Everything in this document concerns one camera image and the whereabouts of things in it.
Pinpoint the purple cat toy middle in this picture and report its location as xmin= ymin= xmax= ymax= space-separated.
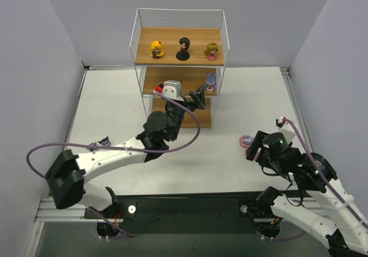
xmin=97 ymin=136 xmax=111 ymax=147

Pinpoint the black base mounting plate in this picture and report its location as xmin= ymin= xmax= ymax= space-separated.
xmin=83 ymin=190 xmax=293 ymax=237

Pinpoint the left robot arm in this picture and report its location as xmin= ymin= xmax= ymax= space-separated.
xmin=45 ymin=80 xmax=205 ymax=212

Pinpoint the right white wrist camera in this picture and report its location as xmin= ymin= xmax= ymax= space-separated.
xmin=275 ymin=117 xmax=296 ymax=144

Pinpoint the blonde pink dress doll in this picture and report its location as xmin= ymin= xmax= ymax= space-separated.
xmin=204 ymin=43 xmax=219 ymax=61

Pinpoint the yellow haired doll toy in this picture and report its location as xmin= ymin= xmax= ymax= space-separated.
xmin=150 ymin=41 xmax=164 ymax=59

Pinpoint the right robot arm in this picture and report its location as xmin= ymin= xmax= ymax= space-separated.
xmin=246 ymin=128 xmax=367 ymax=256

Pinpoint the black haired doll toy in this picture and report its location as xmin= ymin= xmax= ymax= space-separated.
xmin=176 ymin=37 xmax=190 ymax=61

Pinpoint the white wire wooden shelf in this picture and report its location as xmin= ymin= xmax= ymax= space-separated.
xmin=129 ymin=8 xmax=230 ymax=129

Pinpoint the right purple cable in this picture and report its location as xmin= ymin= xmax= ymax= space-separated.
xmin=257 ymin=117 xmax=368 ymax=242

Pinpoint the purple bunny pink donut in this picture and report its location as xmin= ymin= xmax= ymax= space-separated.
xmin=239 ymin=135 xmax=254 ymax=149

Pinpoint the small purple bunny toy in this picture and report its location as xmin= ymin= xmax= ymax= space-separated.
xmin=205 ymin=73 xmax=216 ymax=94

